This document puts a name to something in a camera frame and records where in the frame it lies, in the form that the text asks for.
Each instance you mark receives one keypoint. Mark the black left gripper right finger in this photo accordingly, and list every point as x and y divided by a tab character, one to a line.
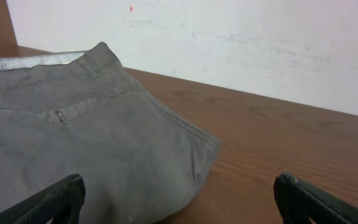
300	202

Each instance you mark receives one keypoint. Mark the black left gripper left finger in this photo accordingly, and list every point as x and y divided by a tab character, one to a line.
59	203

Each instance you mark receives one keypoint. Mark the grey folded trousers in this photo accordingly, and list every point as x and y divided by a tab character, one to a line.
82	113

